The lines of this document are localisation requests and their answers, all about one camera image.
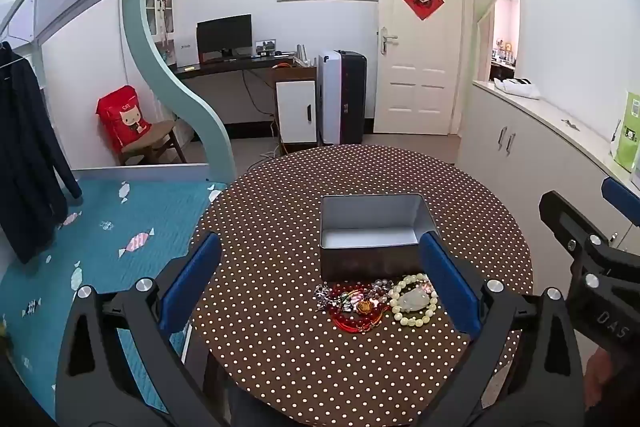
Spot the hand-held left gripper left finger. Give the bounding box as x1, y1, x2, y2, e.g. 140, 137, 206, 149
55, 232, 223, 427

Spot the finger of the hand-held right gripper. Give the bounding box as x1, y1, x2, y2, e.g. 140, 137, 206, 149
538, 190, 603, 258
601, 178, 640, 228

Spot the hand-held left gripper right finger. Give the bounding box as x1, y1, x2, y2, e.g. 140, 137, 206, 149
419, 231, 586, 427

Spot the grey metal tin box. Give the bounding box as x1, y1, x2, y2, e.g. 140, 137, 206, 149
318, 193, 441, 283

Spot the red bead bracelet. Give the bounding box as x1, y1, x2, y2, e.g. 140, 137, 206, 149
327, 284, 396, 334

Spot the black and white bead bracelet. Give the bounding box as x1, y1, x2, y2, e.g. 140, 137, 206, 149
314, 283, 352, 314

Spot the person's right hand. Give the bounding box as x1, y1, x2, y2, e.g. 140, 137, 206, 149
583, 349, 625, 414

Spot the green box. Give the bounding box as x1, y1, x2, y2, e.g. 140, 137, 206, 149
610, 91, 640, 172

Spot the long cream counter cabinet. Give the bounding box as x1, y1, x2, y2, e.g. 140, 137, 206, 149
457, 79, 640, 254

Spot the teal candy print blanket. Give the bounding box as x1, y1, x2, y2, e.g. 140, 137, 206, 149
0, 177, 222, 423

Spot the brown polka dot tablecloth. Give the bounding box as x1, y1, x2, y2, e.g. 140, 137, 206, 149
187, 144, 535, 427

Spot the white cloth bag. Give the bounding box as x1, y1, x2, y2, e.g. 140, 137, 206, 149
492, 77, 542, 100

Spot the wooden chair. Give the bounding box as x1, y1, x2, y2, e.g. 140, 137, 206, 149
118, 121, 187, 166

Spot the red cartoon print bag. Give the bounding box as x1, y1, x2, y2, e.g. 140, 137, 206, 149
96, 85, 152, 152

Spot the dark desk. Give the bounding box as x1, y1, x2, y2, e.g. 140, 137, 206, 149
175, 53, 297, 140

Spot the small white cabinet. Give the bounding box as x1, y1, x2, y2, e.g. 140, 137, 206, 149
275, 79, 319, 146

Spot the cream panel door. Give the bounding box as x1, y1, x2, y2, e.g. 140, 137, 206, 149
374, 0, 458, 136

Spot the black suitcase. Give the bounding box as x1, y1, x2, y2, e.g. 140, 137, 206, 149
340, 50, 368, 146

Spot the dark blue jacket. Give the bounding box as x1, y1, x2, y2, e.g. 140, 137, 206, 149
0, 41, 83, 264

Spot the white box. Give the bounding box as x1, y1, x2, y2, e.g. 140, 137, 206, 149
172, 38, 200, 68

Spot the black computer monitor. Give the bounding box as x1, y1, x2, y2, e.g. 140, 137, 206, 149
196, 14, 253, 58

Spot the white glass door cabinet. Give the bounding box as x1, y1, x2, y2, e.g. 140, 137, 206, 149
145, 0, 177, 68

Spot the teal bunk bed frame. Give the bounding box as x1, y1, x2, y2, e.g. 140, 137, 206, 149
0, 0, 236, 182

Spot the silver door handle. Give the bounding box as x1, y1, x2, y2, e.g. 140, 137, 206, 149
379, 27, 399, 56

